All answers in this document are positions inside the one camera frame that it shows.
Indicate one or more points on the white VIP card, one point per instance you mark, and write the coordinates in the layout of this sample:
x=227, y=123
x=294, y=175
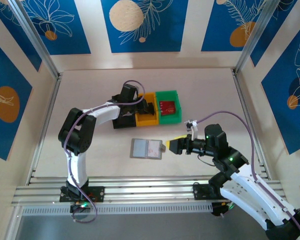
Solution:
x=153, y=150

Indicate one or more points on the grey leather card holder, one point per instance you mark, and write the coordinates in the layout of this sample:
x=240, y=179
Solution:
x=140, y=148

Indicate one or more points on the red VIP card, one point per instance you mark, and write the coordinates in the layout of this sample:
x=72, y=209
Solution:
x=168, y=101
x=168, y=110

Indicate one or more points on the yellow plastic bin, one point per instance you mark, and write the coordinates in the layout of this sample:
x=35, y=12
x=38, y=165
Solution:
x=147, y=122

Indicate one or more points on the green plastic bin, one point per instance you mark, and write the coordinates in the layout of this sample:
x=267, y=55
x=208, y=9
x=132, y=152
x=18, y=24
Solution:
x=170, y=120

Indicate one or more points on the black plastic bin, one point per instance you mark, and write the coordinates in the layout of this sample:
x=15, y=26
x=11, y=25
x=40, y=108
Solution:
x=125, y=123

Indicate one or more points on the wide aluminium base beam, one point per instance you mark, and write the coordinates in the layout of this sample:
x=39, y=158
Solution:
x=150, y=197

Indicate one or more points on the right controller board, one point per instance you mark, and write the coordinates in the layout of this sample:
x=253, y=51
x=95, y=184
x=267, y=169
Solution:
x=216, y=210

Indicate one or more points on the controller board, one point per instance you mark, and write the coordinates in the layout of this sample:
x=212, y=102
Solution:
x=216, y=210
x=76, y=208

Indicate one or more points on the left controller board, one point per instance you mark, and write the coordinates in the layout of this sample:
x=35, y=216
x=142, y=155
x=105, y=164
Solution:
x=76, y=208

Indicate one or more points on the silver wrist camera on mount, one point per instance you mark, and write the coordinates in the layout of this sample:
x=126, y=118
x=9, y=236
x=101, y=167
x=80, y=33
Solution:
x=195, y=132

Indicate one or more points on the aluminium side rail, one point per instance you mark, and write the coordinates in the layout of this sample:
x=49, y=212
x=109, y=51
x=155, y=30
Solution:
x=45, y=125
x=251, y=125

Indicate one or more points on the slim aluminium table rail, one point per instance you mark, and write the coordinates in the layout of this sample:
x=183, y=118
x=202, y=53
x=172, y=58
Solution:
x=150, y=181

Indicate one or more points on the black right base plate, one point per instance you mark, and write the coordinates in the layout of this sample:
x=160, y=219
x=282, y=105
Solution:
x=200, y=192

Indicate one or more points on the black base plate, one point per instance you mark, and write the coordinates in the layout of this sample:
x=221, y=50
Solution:
x=97, y=193
x=200, y=192

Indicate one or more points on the blue floral wall panel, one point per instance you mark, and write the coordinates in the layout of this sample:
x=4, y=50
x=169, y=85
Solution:
x=165, y=37
x=290, y=125
x=263, y=42
x=215, y=37
x=15, y=37
x=5, y=140
x=65, y=37

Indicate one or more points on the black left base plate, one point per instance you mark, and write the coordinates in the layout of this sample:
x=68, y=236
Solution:
x=97, y=193

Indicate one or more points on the aluminium corner post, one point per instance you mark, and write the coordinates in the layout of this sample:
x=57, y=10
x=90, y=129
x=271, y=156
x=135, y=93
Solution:
x=35, y=37
x=253, y=37

